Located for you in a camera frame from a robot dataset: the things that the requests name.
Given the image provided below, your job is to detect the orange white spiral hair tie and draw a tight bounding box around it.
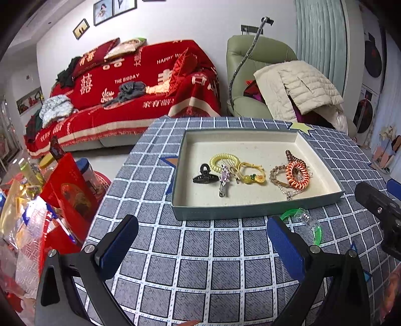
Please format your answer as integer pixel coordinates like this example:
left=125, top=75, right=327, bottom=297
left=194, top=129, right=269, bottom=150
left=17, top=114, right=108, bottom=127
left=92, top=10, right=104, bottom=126
left=285, top=158, right=312, bottom=190

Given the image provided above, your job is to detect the clear bead chain bracelet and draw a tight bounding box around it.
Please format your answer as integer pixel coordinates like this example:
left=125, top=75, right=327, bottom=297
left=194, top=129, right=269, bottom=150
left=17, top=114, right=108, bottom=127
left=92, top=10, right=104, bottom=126
left=278, top=170, right=314, bottom=201

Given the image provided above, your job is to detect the yellow cord bracelet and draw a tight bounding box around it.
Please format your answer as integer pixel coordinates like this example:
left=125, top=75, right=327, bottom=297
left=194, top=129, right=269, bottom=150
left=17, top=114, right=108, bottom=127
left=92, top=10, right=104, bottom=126
left=238, top=161, right=267, bottom=186

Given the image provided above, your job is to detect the black claw hair clip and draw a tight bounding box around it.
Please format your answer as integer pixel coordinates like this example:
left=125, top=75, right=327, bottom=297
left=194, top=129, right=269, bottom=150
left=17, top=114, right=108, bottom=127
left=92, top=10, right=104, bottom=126
left=192, top=163, right=220, bottom=184

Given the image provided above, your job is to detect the yellow spiral hair tie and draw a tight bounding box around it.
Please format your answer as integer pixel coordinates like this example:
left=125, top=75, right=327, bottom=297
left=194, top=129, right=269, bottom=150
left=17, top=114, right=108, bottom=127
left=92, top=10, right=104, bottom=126
left=209, top=152, right=241, bottom=173

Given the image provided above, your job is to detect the beige bunny hair clip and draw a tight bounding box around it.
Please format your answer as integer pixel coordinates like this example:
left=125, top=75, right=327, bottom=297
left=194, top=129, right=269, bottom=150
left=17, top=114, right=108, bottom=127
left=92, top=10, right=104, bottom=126
left=229, top=166, right=241, bottom=184

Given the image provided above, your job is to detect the clear patterned plastic bag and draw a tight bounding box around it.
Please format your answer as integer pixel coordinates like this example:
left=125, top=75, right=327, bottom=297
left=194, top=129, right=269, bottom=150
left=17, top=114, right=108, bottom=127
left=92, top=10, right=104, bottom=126
left=15, top=196, right=48, bottom=299

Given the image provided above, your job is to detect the red gift bag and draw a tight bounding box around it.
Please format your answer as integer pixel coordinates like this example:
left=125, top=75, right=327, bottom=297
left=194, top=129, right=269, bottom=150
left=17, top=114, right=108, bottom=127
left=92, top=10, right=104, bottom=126
left=40, top=153, right=98, bottom=243

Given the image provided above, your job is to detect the green plastic bangle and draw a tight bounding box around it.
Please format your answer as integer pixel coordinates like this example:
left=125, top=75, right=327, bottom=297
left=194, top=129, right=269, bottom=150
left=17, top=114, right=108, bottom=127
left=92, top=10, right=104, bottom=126
left=280, top=208, right=323, bottom=246

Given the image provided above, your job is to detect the grey checked tablecloth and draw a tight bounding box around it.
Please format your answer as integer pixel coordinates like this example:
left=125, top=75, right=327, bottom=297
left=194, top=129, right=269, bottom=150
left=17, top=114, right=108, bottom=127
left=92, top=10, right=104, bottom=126
left=87, top=118, right=397, bottom=325

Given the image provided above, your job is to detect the cream puffer jacket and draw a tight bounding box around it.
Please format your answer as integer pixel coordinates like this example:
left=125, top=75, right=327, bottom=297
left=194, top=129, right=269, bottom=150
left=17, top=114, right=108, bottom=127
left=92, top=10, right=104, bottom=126
left=254, top=60, right=349, bottom=133

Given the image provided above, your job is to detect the shallow grey-green tray box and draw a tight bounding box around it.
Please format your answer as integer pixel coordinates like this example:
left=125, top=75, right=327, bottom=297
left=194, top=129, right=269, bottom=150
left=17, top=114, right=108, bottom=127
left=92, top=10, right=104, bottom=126
left=171, top=129, right=345, bottom=221

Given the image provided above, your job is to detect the light patterned folded blanket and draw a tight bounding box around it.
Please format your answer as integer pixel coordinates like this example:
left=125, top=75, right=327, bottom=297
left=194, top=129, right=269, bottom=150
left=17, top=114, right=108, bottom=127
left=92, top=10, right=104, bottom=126
left=39, top=94, right=74, bottom=128

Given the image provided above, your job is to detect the teal curtain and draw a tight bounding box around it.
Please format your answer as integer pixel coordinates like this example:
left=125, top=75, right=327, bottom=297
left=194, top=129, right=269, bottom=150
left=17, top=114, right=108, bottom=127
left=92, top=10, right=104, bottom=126
left=294, top=0, right=347, bottom=93

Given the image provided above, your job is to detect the red covered sofa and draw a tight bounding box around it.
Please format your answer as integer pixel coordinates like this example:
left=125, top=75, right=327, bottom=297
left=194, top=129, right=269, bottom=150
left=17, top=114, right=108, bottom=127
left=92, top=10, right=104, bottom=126
left=25, top=39, right=221, bottom=157

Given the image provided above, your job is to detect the green armchair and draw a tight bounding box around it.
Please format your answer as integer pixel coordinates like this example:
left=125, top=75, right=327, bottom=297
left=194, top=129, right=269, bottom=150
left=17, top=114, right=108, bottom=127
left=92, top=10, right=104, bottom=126
left=226, top=35, right=357, bottom=137

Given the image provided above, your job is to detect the grey crumpled garment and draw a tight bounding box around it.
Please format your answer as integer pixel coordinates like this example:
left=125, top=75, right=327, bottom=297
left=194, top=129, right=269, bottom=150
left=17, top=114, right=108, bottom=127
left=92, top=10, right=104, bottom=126
left=103, top=81, right=146, bottom=107

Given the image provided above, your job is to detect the dark red pillow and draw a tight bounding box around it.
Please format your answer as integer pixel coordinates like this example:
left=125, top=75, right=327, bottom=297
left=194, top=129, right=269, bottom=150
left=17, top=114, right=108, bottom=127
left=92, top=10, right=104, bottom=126
left=72, top=37, right=120, bottom=79

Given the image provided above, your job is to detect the small framed picture left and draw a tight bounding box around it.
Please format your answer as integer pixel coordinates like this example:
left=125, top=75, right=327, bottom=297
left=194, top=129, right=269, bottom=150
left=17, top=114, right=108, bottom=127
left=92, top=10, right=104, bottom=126
left=73, top=18, right=90, bottom=40

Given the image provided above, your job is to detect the large framed picture pair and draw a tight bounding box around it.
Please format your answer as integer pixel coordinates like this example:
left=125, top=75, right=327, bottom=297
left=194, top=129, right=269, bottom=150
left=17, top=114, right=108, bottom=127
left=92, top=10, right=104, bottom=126
left=93, top=0, right=137, bottom=26

